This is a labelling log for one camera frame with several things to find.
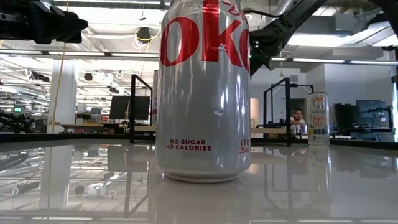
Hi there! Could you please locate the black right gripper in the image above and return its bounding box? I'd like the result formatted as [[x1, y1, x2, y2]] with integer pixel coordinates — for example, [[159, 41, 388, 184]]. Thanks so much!
[[249, 18, 289, 77]]

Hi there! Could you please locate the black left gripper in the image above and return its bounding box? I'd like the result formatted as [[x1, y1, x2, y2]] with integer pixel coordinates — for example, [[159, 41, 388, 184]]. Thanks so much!
[[0, 0, 89, 44]]

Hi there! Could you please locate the Diet Coke can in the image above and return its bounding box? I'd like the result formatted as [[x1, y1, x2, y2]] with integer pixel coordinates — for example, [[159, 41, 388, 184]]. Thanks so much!
[[155, 0, 251, 184]]

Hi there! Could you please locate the white yellow Celsius can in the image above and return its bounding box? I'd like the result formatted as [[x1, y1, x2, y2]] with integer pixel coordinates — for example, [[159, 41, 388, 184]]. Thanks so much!
[[307, 92, 331, 146]]

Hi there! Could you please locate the ceiling light strip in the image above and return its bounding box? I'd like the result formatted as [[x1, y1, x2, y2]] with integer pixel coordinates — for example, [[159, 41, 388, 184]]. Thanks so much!
[[270, 57, 398, 66], [0, 49, 160, 58]]

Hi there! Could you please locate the person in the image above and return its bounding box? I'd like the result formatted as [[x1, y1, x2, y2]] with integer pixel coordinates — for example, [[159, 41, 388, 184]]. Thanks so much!
[[290, 108, 308, 126]]

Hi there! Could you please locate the white pillar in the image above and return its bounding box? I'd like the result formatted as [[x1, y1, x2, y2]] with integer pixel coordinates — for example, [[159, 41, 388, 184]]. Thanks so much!
[[49, 58, 78, 134]]

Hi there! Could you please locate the black round ceiling device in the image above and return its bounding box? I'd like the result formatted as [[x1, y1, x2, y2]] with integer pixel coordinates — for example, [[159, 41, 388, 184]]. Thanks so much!
[[136, 27, 152, 44]]

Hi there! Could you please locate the black computer monitor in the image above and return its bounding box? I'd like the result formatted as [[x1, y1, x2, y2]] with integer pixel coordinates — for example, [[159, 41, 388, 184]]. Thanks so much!
[[109, 95, 151, 121]]

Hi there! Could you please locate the dark background screen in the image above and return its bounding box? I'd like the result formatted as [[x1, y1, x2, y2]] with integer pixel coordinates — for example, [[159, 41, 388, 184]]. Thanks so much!
[[356, 99, 393, 129]]

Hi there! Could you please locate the wooden shelf with black frame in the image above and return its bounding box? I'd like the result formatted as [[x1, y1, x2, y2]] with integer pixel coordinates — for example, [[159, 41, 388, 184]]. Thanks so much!
[[129, 73, 292, 147]]

